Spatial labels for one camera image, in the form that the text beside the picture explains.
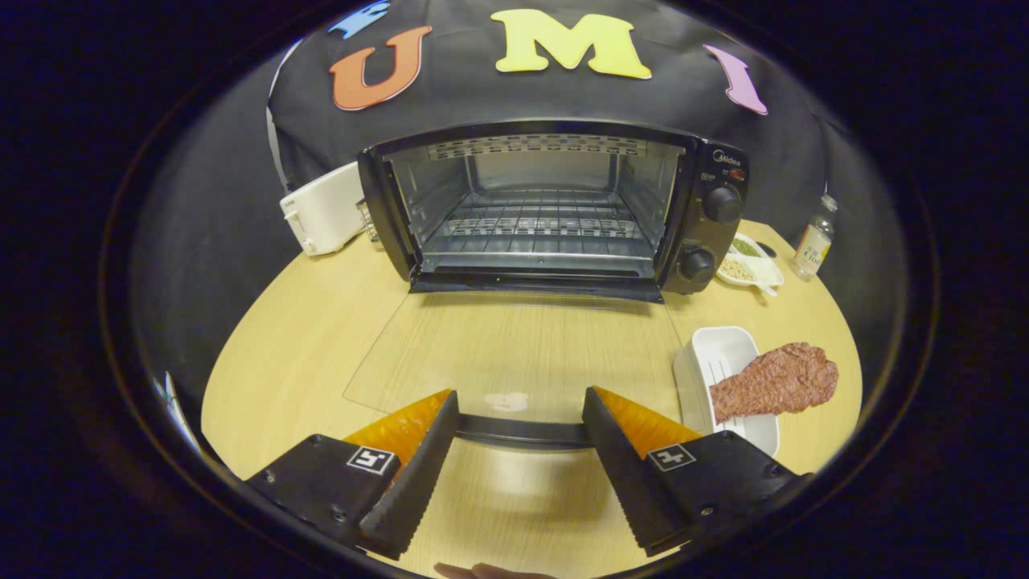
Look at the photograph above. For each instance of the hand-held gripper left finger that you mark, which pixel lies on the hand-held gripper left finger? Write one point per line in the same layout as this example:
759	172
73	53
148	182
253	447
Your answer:
414	482

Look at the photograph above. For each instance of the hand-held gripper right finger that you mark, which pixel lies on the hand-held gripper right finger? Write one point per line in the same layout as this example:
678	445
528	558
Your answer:
631	482

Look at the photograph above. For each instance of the red raw meat slice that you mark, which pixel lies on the red raw meat slice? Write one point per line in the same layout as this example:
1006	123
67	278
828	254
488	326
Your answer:
776	378

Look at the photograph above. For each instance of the black toaster oven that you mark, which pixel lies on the black toaster oven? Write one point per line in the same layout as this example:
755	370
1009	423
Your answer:
707	241

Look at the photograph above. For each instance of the white bread toaster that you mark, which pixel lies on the white bread toaster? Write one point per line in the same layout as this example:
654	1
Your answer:
321	213

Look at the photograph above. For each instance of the white rectangular tray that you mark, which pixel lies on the white rectangular tray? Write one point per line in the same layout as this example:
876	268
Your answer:
719	358

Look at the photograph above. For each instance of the white divided condiment dish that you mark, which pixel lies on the white divided condiment dish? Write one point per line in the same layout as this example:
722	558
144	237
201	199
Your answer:
756	269

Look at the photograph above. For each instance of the small black bottle cap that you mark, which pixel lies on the small black bottle cap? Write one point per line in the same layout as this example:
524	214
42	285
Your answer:
767	249

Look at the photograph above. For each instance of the clear glass bottle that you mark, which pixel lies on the clear glass bottle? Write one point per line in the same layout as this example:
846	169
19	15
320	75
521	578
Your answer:
813	245

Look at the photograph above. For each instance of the black backdrop cloth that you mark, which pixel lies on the black backdrop cloth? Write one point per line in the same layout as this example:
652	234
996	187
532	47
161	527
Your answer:
522	96

